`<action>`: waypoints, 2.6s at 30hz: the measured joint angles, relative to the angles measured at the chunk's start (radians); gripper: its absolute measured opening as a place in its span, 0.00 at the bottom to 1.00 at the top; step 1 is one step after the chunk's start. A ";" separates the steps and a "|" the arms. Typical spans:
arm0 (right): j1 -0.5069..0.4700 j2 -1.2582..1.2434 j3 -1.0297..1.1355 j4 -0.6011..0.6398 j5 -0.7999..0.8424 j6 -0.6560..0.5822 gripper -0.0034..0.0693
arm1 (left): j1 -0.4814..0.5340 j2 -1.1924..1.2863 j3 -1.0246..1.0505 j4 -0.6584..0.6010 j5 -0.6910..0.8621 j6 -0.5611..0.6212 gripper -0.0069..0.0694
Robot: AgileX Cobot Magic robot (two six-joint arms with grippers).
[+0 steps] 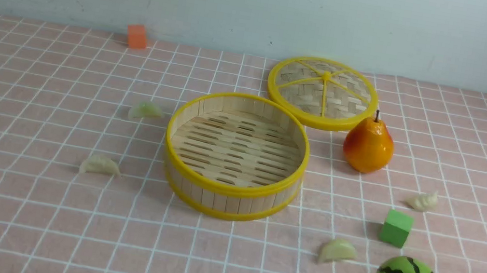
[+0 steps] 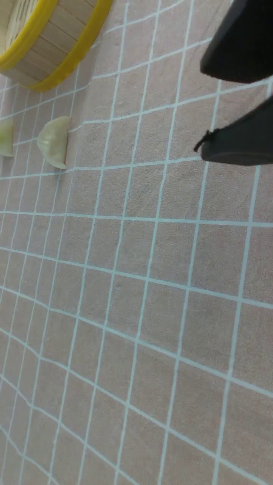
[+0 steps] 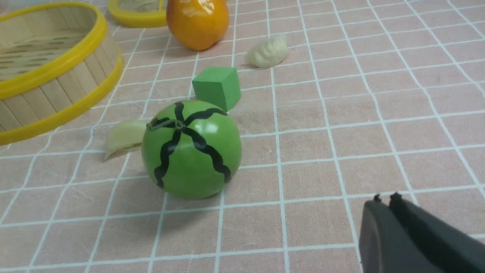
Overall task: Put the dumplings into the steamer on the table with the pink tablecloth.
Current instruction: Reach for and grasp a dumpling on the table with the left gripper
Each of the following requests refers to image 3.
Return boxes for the green foam cube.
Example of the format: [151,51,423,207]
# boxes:
[192,67,241,112]

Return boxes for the pale green smooth dumpling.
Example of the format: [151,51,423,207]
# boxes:
[104,119,147,161]

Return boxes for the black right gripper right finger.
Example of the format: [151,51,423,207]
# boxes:
[389,192,485,273]

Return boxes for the bamboo steamer tray yellow rim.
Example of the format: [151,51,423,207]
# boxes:
[1,2,124,145]

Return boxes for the white pleated dumpling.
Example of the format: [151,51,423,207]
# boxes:
[244,35,289,69]

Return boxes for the orange yellow toy pear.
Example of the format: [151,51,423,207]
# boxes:
[166,0,229,51]

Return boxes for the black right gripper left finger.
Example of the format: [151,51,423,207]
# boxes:
[358,194,442,273]

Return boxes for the bamboo steamer lid yellow rim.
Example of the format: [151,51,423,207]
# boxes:
[108,0,168,29]

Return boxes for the green toy watermelon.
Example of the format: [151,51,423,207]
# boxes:
[141,100,242,200]

